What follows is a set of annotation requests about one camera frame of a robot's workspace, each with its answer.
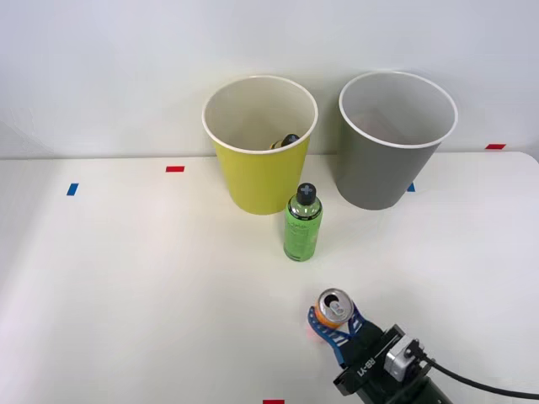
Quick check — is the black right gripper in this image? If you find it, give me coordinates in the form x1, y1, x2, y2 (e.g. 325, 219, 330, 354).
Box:
306, 301, 431, 397

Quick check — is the orange drink can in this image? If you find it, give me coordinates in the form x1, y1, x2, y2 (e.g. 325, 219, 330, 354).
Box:
315, 288, 359, 332

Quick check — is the green plastic bottle black cap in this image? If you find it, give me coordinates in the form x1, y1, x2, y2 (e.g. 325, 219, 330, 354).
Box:
282, 183, 324, 262

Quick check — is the grey plastic bin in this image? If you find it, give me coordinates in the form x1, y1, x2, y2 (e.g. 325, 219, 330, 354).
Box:
338, 70, 459, 211

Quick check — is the yellow-green plastic bin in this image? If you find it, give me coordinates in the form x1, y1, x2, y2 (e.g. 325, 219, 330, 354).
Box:
200, 74, 319, 216

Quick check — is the yellow bottle black cap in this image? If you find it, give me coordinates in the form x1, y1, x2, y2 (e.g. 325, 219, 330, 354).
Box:
269, 133, 301, 151

